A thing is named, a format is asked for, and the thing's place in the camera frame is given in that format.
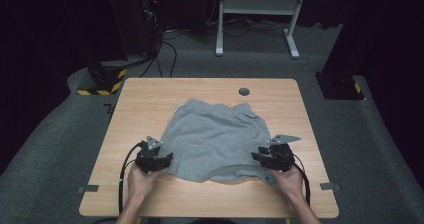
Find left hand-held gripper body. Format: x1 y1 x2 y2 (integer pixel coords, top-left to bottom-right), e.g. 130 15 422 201
134 135 168 176

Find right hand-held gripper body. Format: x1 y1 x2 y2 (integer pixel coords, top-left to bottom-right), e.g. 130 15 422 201
265 134 302 173

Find grey shorts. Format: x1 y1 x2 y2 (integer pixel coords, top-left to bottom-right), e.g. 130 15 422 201
160 98 278 187

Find person's left hand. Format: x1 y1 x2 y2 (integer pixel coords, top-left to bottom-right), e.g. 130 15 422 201
127 163 163 202

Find person's right hand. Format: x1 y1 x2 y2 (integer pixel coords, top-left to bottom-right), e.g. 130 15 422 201
268 165 305 202

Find grey tape strip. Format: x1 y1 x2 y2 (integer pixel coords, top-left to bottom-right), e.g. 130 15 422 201
320 182 342 192
77 184 100 194

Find black yellow striped stand base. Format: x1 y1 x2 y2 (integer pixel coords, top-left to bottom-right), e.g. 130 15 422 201
76 59 129 97

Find black computer tower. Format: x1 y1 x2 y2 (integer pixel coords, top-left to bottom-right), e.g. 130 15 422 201
105 0 165 59

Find white metal stand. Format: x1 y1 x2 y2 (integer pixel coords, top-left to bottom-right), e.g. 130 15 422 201
215 0 310 60

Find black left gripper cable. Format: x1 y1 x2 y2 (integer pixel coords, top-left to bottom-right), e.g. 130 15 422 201
117 141 145 216

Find black floor cables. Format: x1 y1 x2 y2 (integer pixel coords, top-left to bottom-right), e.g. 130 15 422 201
139 28 183 79

